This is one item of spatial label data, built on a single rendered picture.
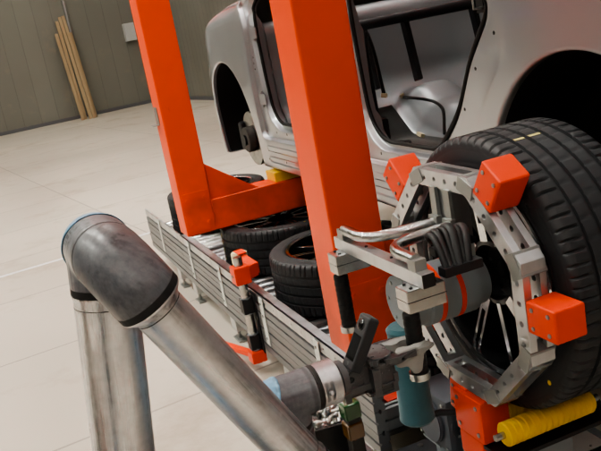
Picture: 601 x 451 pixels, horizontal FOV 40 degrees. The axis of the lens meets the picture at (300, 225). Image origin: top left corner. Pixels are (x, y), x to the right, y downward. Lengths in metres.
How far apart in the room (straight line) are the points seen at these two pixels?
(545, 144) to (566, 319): 0.40
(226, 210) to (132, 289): 2.97
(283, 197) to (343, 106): 2.08
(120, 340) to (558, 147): 1.00
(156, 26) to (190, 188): 0.80
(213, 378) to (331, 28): 1.18
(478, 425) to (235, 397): 0.82
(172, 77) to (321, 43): 1.93
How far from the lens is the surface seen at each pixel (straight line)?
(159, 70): 4.07
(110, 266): 1.27
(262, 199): 4.26
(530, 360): 1.76
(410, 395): 2.06
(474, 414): 2.03
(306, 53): 2.22
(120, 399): 1.45
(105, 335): 1.41
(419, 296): 1.65
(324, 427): 2.01
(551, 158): 1.80
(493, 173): 1.67
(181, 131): 4.11
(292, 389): 1.58
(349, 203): 2.30
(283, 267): 3.47
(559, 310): 1.65
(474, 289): 1.87
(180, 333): 1.30
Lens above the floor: 1.52
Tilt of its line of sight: 15 degrees down
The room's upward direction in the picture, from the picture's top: 10 degrees counter-clockwise
